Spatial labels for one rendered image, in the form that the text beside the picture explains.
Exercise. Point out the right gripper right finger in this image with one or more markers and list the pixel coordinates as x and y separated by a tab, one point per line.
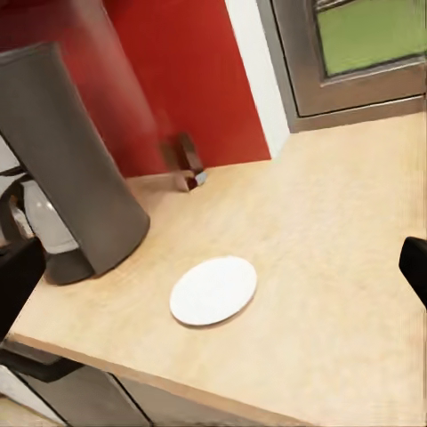
413	264

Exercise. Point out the fixed window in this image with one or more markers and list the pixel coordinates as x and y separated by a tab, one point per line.
340	62

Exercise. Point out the bottle of coffee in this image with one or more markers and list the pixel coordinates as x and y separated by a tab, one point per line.
17	211

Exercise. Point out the saucer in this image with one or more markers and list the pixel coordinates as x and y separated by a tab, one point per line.
213	290

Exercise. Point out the fridge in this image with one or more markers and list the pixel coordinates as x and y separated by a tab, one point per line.
10	384

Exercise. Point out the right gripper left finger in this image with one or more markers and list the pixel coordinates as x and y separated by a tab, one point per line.
22	264

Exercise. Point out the countertop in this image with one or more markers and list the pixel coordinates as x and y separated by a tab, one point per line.
333	335

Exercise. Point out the cabinet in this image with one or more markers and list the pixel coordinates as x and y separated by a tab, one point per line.
158	408

